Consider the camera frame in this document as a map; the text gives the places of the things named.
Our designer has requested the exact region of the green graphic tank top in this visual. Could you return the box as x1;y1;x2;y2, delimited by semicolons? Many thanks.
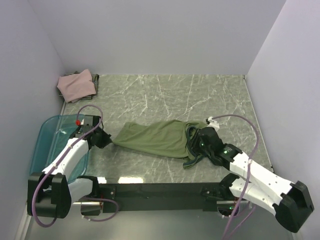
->
112;119;207;169

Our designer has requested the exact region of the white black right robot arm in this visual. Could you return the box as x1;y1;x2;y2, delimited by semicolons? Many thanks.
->
186;126;315;233

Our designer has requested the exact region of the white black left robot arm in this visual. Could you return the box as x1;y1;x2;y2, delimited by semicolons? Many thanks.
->
27;115;112;220

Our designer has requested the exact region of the folded pink tank top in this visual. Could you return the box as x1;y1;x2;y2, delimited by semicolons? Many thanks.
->
57;69;97;103

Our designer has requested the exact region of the folded striped tank top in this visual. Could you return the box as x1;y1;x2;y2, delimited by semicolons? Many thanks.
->
58;71;100;100

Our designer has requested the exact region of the teal plastic bin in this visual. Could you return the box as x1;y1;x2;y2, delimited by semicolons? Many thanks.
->
29;114;77;174

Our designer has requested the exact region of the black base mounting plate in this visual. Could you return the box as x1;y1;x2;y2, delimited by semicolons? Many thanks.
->
93;182;237;212

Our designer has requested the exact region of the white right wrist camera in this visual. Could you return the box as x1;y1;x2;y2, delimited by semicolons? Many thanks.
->
205;116;220;131

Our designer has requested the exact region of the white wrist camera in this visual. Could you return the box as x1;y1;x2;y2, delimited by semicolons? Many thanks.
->
75;115;89;131
205;116;220;131

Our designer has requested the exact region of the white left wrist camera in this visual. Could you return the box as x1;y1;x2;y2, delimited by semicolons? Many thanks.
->
75;115;89;131

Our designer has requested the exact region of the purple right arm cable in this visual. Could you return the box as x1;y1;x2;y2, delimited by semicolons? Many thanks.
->
212;114;260;240

